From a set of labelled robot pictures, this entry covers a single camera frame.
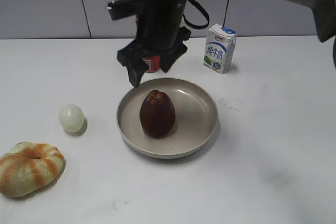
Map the beige round plate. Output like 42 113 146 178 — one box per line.
116 78 219 159

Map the dark red apple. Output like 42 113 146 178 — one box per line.
139 90 176 138

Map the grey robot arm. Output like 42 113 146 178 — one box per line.
108 0 335 87

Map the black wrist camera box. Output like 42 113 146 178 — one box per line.
106 0 146 20

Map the striped round bread bun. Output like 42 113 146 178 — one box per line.
1 142 66 198

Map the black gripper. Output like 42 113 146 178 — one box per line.
117 0 191 88

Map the white milk carton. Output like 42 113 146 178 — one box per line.
203 24 237 74

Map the red soda can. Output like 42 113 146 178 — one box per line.
135 14 160 73

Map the black looped cable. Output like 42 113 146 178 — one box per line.
182 0 210 29

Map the white round onion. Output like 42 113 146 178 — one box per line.
58 104 85 133

